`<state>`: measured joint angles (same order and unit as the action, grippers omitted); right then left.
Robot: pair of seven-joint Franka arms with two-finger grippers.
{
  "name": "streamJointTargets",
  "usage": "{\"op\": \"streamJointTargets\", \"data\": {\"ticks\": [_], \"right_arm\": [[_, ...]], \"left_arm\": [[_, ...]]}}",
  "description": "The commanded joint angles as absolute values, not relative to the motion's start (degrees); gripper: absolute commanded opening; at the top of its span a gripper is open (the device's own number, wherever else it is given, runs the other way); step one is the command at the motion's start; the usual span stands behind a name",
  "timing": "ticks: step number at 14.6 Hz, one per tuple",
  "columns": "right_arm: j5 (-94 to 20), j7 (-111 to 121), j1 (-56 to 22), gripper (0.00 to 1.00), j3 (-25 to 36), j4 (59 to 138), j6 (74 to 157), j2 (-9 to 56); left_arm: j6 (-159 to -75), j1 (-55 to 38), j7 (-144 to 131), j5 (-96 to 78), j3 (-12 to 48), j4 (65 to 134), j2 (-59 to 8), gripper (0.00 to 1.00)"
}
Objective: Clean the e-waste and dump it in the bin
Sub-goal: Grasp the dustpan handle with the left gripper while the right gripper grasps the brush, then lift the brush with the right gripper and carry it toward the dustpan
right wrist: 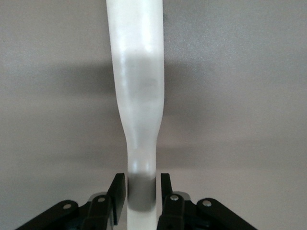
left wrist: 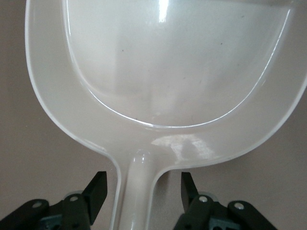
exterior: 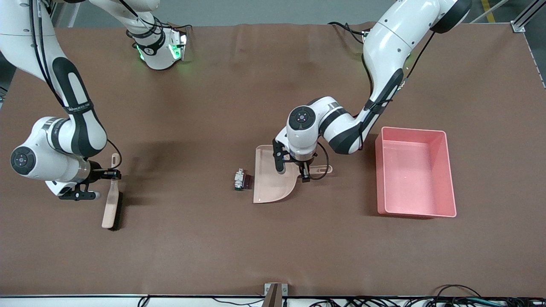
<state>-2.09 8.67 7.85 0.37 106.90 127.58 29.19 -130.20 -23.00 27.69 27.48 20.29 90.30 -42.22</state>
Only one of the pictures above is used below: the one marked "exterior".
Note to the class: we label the pink plastic bin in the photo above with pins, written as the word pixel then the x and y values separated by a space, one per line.
pixel 413 179

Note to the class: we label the beige plastic dustpan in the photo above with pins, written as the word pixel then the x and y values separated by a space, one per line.
pixel 268 187

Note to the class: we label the grey metal bracket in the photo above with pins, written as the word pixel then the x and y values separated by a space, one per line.
pixel 285 290

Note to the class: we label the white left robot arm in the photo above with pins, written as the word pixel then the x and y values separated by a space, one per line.
pixel 384 47

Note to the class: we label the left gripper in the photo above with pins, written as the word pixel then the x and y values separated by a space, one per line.
pixel 303 166

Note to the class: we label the green white electronic component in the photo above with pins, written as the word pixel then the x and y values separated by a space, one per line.
pixel 239 177

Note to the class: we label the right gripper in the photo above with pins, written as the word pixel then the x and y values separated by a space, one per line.
pixel 97 172

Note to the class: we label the beige hand brush black bristles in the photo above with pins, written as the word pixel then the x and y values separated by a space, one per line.
pixel 111 209

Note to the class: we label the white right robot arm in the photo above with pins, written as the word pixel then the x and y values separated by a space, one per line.
pixel 76 128

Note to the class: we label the brown table mat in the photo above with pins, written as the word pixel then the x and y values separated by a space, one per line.
pixel 213 234

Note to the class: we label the aluminium frame profile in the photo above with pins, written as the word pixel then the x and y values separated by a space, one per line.
pixel 518 25

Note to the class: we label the dark brown electronic component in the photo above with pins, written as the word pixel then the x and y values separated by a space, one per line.
pixel 247 182

